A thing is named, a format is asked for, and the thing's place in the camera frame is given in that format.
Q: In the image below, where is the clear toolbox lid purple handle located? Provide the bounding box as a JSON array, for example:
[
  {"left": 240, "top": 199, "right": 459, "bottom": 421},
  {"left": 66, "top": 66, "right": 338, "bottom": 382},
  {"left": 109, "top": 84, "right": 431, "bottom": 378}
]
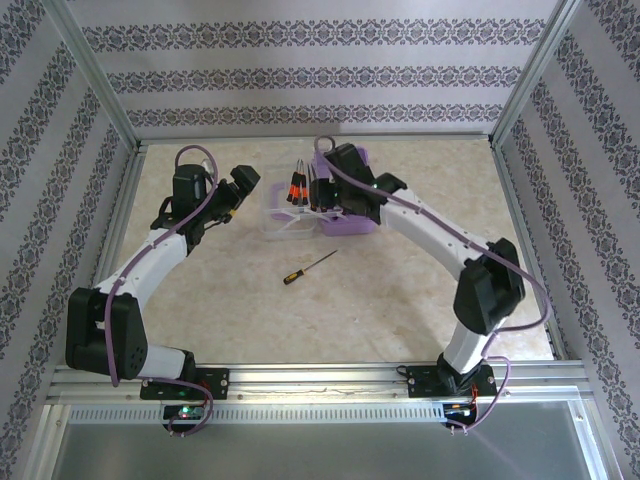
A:
[{"left": 261, "top": 158, "right": 347, "bottom": 242}]

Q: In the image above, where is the grey metal sheet panel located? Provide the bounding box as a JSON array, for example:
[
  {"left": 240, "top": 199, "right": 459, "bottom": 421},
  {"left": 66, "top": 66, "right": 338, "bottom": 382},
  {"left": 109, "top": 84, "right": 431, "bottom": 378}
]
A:
[{"left": 38, "top": 399, "right": 604, "bottom": 480}]

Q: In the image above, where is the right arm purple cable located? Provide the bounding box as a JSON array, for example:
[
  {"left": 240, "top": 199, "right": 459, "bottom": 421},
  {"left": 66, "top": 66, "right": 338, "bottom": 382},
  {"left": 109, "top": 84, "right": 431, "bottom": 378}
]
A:
[{"left": 313, "top": 135, "right": 555, "bottom": 437}]

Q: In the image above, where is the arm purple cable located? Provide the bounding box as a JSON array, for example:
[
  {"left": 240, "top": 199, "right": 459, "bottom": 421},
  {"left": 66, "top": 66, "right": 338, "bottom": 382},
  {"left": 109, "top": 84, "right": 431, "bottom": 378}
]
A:
[
  {"left": 313, "top": 135, "right": 555, "bottom": 437},
  {"left": 106, "top": 143, "right": 221, "bottom": 439}
]

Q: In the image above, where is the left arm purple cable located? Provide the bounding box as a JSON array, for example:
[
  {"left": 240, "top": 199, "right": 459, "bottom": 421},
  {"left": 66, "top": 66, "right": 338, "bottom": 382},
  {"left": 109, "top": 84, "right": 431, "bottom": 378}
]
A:
[{"left": 106, "top": 143, "right": 221, "bottom": 439}]

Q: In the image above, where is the aluminium frame side rail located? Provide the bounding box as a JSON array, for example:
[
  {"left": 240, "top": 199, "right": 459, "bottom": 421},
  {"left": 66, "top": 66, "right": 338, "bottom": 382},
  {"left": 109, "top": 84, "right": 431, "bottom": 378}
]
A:
[
  {"left": 69, "top": 142, "right": 149, "bottom": 366},
  {"left": 492, "top": 139, "right": 571, "bottom": 362}
]

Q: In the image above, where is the aluminium frame rear rail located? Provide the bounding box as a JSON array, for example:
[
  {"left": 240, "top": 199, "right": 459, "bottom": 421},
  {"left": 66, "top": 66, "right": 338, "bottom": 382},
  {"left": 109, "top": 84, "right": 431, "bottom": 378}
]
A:
[{"left": 137, "top": 131, "right": 497, "bottom": 147}]

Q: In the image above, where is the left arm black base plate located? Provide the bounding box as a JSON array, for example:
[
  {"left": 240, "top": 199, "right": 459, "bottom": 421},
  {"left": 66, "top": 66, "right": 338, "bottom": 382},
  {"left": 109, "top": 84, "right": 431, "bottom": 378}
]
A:
[{"left": 140, "top": 367, "right": 230, "bottom": 401}]

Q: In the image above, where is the aluminium frame mounting rail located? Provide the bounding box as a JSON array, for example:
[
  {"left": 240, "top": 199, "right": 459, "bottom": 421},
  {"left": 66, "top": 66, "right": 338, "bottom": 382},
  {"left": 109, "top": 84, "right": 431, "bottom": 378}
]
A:
[{"left": 49, "top": 362, "right": 589, "bottom": 401}]

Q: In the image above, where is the aluminium frame corner post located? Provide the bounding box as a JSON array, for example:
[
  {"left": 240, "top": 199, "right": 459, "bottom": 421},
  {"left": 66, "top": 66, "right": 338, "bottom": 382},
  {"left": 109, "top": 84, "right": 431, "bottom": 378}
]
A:
[
  {"left": 492, "top": 0, "right": 590, "bottom": 146},
  {"left": 43, "top": 0, "right": 144, "bottom": 151}
]

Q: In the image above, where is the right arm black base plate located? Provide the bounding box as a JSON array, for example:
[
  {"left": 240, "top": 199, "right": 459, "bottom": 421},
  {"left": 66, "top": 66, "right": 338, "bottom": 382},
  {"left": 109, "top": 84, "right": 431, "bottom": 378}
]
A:
[{"left": 407, "top": 364, "right": 497, "bottom": 400}]

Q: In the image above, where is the slotted grey cable duct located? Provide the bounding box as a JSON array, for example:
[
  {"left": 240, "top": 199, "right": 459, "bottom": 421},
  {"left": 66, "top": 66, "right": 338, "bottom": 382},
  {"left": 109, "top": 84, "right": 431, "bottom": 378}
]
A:
[{"left": 68, "top": 403, "right": 447, "bottom": 425}]

